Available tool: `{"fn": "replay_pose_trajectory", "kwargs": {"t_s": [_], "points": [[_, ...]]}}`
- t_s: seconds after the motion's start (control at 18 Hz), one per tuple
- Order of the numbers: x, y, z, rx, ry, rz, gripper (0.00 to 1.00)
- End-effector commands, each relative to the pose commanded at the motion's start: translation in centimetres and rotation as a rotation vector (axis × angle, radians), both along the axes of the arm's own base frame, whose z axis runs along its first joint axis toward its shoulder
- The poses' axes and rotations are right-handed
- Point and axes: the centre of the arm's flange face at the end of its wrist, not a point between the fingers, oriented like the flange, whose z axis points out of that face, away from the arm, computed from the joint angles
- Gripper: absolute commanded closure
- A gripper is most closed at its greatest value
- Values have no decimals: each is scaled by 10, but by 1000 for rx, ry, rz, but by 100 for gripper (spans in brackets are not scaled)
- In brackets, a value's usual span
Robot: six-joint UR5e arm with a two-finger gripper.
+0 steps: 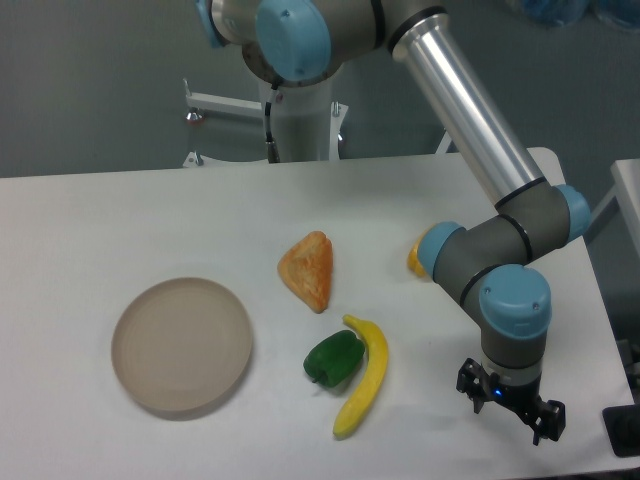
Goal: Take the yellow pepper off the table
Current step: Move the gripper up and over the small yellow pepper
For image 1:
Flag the green bell pepper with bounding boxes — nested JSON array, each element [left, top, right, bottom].
[[303, 330, 365, 388]]

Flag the black cable with connector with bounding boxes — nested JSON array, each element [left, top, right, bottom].
[[263, 82, 282, 164]]

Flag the white side table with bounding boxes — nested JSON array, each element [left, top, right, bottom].
[[584, 158, 639, 252]]

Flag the yellow squash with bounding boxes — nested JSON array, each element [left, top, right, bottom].
[[332, 314, 389, 440]]

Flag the yellow pepper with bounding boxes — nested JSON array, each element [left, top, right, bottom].
[[406, 230, 430, 278]]

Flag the blue plastic bags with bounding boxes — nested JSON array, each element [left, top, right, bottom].
[[506, 0, 639, 33]]

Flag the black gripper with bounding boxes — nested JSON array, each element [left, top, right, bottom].
[[456, 358, 566, 446]]

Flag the orange triangular pastry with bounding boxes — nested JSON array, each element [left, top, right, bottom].
[[277, 231, 333, 314]]

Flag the black device at edge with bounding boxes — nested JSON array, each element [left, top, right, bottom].
[[602, 404, 639, 458]]

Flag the beige round plate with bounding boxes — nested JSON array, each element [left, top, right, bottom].
[[111, 277, 253, 420]]

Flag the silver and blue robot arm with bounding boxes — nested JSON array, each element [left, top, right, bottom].
[[195, 1, 590, 441]]

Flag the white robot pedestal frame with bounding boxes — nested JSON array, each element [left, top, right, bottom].
[[183, 78, 349, 163]]

